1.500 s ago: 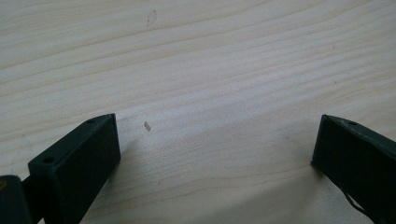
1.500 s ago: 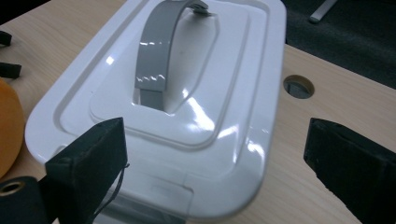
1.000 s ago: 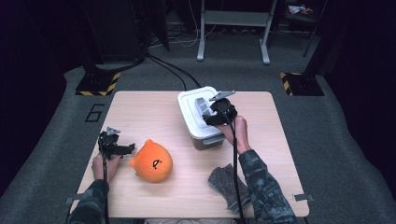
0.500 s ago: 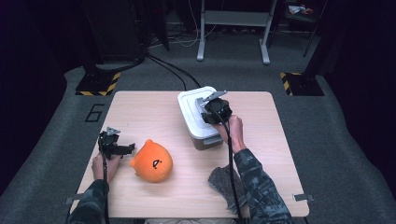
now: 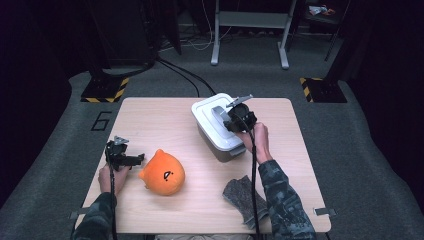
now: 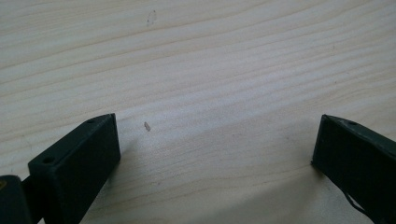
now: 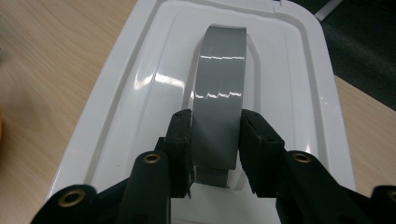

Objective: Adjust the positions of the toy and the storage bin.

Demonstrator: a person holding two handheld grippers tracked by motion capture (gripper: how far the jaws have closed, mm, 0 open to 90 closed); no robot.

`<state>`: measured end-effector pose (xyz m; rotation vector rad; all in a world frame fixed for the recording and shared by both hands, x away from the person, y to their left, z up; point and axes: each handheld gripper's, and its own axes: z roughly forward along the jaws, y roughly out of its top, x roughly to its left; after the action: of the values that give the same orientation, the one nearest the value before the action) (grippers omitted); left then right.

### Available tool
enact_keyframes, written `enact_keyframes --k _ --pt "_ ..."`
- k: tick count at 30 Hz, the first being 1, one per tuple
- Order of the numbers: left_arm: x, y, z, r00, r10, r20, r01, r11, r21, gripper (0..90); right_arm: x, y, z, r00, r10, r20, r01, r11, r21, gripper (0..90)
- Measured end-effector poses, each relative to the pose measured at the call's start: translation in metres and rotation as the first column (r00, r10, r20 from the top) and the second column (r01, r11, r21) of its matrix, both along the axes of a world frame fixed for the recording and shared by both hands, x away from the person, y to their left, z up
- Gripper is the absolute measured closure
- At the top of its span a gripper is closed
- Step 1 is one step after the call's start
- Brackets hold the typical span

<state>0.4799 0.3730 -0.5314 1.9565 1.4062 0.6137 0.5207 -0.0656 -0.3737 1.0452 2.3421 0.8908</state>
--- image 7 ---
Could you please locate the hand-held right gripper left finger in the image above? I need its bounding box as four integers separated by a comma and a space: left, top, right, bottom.
155, 108, 194, 199

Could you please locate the white metal desk frame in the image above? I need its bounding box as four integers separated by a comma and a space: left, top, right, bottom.
314, 0, 346, 21

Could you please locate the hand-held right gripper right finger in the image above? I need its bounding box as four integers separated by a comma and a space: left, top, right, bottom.
237, 109, 286, 199

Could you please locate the white plastic container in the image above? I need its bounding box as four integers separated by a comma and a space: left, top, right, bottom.
43, 0, 358, 224

